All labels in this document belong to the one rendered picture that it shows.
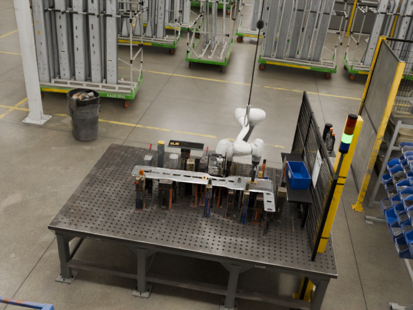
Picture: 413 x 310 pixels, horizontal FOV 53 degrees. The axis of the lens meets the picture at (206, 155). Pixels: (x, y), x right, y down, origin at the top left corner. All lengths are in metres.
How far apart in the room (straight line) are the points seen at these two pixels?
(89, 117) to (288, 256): 3.95
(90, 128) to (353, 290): 4.34
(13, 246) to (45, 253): 0.37
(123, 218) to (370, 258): 2.83
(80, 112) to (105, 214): 2.77
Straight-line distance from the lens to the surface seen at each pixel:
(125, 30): 11.39
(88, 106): 6.46
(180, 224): 3.92
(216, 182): 3.97
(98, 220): 3.98
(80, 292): 4.33
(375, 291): 4.82
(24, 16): 6.94
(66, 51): 8.26
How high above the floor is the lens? 3.20
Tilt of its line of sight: 30 degrees down
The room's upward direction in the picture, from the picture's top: 5 degrees clockwise
